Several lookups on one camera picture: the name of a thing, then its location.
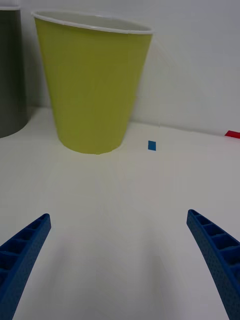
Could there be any yellow-green plastic waste bin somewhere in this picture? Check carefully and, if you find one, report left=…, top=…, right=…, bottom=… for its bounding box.
left=31, top=9, right=155, bottom=155

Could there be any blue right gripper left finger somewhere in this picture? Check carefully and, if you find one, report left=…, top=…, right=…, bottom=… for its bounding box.
left=0, top=213, right=52, bottom=320

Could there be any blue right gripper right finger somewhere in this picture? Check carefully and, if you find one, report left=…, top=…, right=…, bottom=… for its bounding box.
left=186, top=209, right=240, bottom=320

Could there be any grey plastic waste bin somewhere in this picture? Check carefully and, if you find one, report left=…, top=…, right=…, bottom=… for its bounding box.
left=0, top=5, right=29, bottom=139

